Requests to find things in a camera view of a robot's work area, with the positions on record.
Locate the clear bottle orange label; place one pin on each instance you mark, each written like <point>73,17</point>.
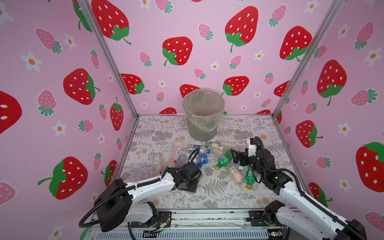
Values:
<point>235,174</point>

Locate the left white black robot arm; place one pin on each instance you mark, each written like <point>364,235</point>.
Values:
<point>121,202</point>

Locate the small clear bottle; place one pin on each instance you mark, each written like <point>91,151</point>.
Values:
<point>158,164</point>

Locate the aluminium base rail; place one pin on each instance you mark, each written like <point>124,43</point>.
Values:
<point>200,224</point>

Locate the clear plastic bin liner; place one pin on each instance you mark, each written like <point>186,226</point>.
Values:
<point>204,103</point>

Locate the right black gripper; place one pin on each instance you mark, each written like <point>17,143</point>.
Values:
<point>244,155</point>

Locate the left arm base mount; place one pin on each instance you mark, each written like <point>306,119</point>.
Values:
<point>159,220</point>

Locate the clear bottle bird label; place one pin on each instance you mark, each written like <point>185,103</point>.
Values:
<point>215,148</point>

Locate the grey mesh waste bin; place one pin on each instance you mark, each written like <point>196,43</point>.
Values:
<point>204,123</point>

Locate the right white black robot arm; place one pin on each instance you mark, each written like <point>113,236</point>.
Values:
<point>319,222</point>

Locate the small bottle blue label lower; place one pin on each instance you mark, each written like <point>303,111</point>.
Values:
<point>207,158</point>

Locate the green bottle yellow cap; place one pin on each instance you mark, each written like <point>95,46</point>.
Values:
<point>224,160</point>
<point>250,178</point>

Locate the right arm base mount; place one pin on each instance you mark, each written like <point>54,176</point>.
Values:
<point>263,219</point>

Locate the clear bottle red cap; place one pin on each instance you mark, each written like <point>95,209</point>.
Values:
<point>175,154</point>

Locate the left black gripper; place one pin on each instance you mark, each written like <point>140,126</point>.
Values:
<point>195,184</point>

